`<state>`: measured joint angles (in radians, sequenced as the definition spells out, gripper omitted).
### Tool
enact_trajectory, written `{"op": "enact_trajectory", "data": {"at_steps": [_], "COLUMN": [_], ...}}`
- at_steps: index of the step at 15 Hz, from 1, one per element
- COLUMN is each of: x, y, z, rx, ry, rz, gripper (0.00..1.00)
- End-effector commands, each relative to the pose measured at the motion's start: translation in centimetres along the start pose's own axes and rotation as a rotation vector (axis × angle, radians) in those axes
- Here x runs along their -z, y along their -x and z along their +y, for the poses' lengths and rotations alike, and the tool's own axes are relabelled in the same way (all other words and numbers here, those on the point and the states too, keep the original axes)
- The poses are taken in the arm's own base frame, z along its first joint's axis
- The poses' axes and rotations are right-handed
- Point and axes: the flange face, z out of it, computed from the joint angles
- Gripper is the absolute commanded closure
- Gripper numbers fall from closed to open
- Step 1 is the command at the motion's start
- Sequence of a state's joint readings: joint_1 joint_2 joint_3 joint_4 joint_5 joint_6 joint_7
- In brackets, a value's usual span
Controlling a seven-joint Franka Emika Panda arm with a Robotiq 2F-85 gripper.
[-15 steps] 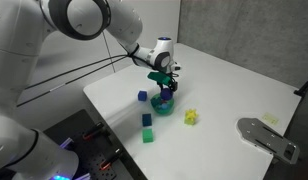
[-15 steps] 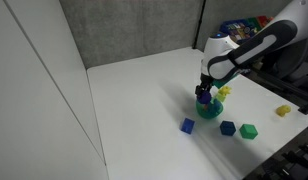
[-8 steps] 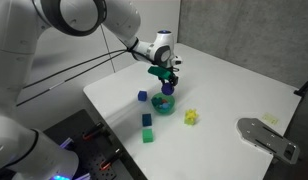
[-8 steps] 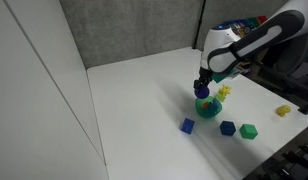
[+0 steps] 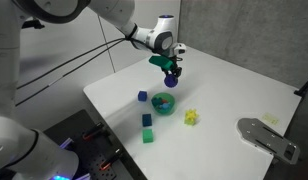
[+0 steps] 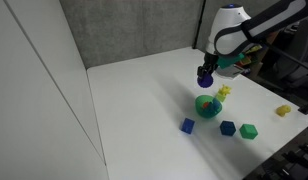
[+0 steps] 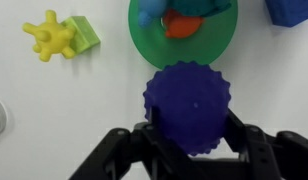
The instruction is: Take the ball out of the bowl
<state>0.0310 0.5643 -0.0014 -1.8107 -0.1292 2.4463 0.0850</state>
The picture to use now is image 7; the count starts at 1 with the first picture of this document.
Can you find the blue cube block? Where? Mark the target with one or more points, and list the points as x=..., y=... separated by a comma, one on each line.
x=289, y=11

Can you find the light green cube block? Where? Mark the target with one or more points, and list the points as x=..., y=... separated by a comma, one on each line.
x=83, y=33

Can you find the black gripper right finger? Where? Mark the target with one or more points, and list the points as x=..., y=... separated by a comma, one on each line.
x=260, y=150

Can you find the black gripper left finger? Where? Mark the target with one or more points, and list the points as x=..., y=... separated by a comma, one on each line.
x=134, y=153

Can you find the green plastic bowl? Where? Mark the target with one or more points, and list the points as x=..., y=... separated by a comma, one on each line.
x=207, y=43

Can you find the yellow spiky toy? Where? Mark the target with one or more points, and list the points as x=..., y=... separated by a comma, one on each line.
x=51, y=38

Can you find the teal toy with orange beak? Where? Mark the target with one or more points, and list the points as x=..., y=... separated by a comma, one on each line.
x=180, y=15

